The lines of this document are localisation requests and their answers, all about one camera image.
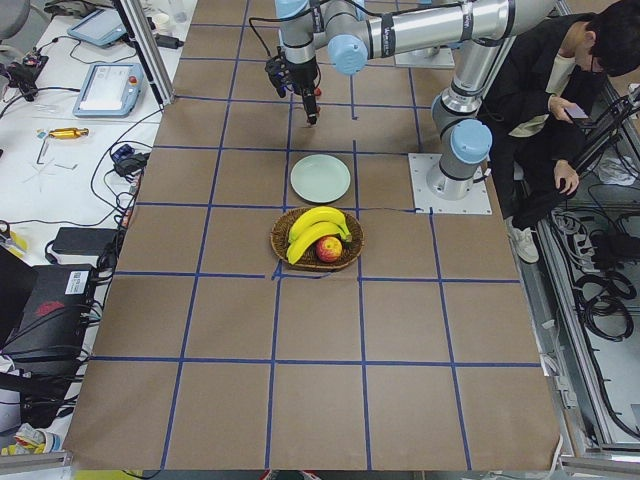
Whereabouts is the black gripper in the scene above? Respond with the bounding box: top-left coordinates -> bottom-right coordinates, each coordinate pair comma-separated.
285,58 -> 319,125

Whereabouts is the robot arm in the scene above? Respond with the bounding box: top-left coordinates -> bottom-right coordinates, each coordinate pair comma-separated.
265,0 -> 554,200

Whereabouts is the light green plate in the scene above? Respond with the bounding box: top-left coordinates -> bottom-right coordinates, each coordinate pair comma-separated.
289,154 -> 351,204

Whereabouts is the yellow banana bunch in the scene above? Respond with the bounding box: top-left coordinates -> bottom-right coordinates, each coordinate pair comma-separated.
286,206 -> 352,264

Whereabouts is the wicker basket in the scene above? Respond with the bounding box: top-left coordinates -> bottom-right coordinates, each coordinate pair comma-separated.
271,208 -> 364,271

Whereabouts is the red apple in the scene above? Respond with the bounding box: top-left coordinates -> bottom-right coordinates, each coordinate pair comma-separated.
315,236 -> 343,263

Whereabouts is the teach pendant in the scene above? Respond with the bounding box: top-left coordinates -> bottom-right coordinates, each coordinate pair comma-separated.
72,63 -> 145,118
67,9 -> 126,47

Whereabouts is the seated person black jacket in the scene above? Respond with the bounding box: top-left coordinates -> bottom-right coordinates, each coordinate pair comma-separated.
479,1 -> 639,263

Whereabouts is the black power adapter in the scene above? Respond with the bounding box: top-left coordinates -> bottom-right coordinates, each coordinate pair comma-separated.
51,227 -> 116,256

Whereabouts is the red black computer case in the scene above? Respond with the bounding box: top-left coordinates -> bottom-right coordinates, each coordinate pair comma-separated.
2,264 -> 97,376

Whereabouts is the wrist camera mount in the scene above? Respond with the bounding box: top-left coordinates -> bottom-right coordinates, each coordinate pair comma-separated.
264,56 -> 290,98

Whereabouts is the aluminium frame post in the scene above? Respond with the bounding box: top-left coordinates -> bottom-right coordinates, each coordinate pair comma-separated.
112,0 -> 175,107

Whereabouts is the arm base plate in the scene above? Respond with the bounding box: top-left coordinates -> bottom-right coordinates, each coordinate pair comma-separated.
408,153 -> 492,215

